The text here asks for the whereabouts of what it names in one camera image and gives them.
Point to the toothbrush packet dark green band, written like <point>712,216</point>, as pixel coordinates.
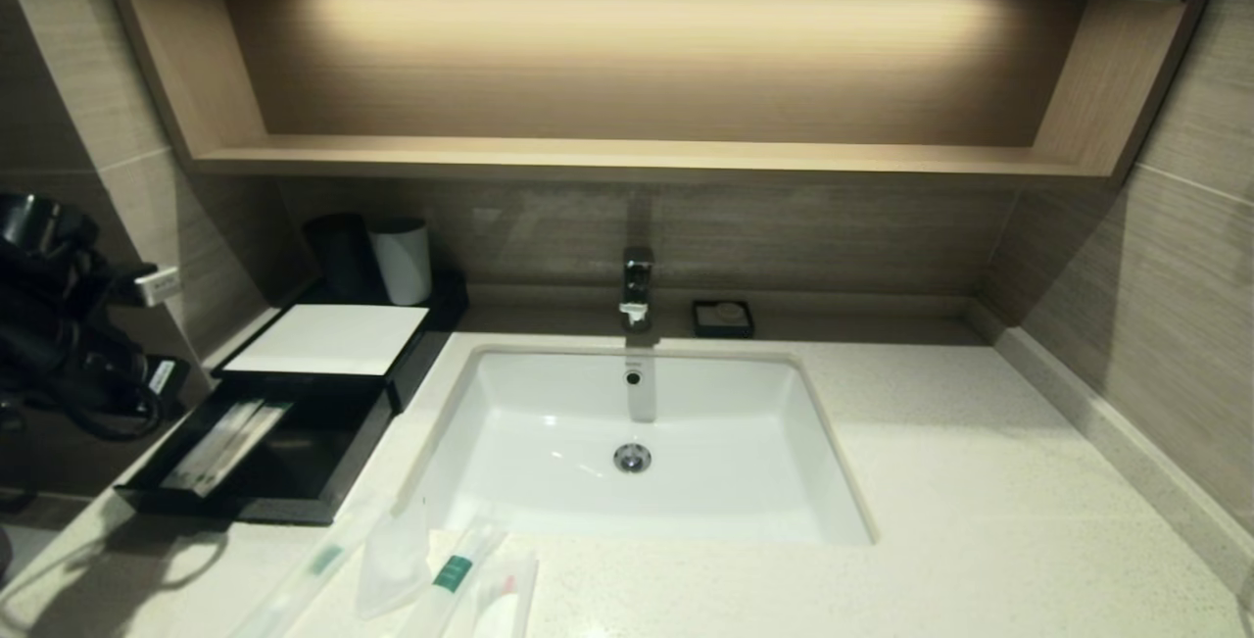
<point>451,574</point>

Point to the chrome sink drain stopper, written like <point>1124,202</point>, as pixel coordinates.
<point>632,459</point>

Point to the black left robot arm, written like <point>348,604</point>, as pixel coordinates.
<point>49,324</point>

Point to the white ceramic sink basin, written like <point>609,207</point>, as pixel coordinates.
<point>549,442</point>

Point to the wooden wall shelf niche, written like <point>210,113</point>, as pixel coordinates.
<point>637,70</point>

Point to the white cup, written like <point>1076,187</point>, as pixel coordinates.
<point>402,261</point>

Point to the long clear packet green print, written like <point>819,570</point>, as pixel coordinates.
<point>313,564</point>

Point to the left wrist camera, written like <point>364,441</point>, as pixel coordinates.
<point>157,285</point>

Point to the black cup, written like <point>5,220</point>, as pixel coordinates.
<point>338,261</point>

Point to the pale soap bar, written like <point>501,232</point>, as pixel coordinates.
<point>727,311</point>

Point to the black soap dish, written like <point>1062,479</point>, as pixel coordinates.
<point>700,319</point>

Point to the crumpled clear plastic packet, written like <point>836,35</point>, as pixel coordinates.
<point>392,560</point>

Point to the chrome faucet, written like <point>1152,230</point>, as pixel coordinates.
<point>635,285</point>

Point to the black drawer of box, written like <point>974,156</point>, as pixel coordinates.
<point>313,462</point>

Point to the flat packet with cotton swabs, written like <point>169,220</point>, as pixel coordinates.
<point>505,604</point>

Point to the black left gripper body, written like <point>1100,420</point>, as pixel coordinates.
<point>137,383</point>

